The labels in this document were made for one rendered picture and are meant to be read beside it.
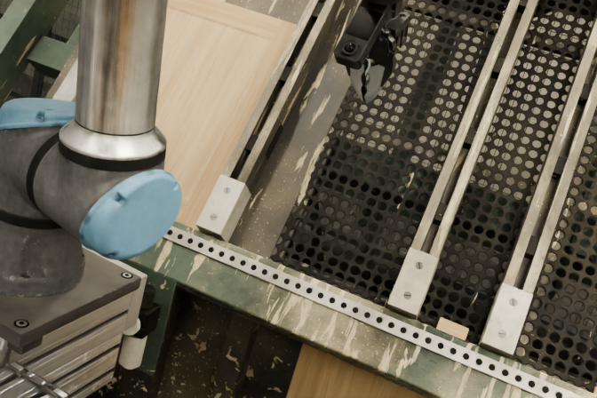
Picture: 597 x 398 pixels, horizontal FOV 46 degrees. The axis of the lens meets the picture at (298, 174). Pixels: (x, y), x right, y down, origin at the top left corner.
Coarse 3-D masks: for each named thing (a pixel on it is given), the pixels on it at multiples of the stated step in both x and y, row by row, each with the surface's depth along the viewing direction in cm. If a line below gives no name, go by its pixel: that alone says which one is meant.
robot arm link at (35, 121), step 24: (0, 120) 84; (24, 120) 81; (48, 120) 82; (0, 144) 84; (24, 144) 82; (48, 144) 81; (0, 168) 84; (24, 168) 81; (0, 192) 85; (24, 192) 82; (24, 216) 85
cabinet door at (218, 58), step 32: (192, 0) 179; (192, 32) 176; (224, 32) 174; (256, 32) 173; (288, 32) 172; (192, 64) 172; (224, 64) 171; (256, 64) 170; (160, 96) 170; (192, 96) 169; (224, 96) 168; (256, 96) 166; (160, 128) 166; (192, 128) 165; (224, 128) 164; (192, 160) 162; (224, 160) 161; (192, 192) 159; (192, 224) 156
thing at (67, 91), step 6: (72, 72) 173; (66, 78) 172; (72, 78) 172; (66, 84) 171; (72, 84) 171; (60, 90) 171; (66, 90) 171; (72, 90) 171; (54, 96) 171; (60, 96) 170; (66, 96) 170; (72, 96) 170
